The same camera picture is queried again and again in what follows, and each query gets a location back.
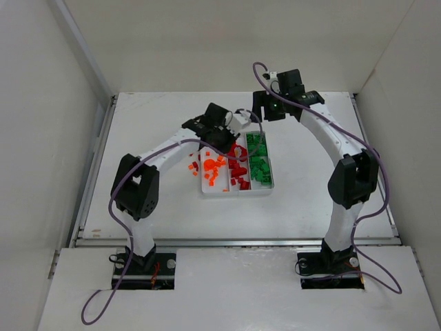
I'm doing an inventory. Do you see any red flower print lego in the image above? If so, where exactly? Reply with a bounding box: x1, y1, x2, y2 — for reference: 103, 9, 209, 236
227, 144, 248, 162

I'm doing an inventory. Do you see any orange dome lego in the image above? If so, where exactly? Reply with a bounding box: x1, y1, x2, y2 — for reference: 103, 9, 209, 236
203, 159, 217, 172

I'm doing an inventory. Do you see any red arch lego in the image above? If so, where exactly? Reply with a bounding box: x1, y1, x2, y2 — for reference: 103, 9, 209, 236
231, 167, 248, 178

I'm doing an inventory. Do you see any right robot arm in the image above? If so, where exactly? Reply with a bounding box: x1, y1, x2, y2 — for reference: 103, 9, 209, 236
253, 70, 379, 276

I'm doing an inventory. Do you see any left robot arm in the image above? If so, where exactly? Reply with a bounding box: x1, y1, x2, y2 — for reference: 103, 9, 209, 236
108, 103, 250, 271

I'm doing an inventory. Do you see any orange lego pile in tray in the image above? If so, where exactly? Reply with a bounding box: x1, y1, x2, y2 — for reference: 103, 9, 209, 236
201, 148, 229, 194

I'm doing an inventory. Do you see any red lego pile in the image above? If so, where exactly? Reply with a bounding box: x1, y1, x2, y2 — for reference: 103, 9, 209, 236
188, 152, 201, 176

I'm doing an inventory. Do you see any white three-compartment tray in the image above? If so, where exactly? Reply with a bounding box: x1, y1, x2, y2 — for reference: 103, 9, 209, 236
199, 131, 274, 198

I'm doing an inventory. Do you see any green lego pile in tray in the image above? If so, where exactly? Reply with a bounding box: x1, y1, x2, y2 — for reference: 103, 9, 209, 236
245, 132, 274, 190

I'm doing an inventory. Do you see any red square lego in tray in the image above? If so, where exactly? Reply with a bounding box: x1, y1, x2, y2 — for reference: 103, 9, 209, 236
238, 177, 251, 190

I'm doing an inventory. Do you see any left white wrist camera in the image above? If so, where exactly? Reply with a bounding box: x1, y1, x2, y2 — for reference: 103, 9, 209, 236
227, 109, 252, 134

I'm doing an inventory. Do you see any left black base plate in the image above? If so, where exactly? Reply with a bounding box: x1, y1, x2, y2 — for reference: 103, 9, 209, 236
109, 248, 177, 290

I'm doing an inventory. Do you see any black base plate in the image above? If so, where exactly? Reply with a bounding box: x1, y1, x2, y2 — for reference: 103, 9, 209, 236
109, 248, 177, 290
295, 252, 365, 290

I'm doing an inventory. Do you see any aluminium rail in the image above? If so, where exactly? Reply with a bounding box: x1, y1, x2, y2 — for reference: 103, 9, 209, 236
69, 237, 402, 248

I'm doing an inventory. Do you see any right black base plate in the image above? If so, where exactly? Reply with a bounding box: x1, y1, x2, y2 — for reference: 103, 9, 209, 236
295, 252, 365, 290

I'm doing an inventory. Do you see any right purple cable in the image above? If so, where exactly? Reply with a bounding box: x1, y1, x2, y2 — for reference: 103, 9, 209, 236
253, 61, 403, 294

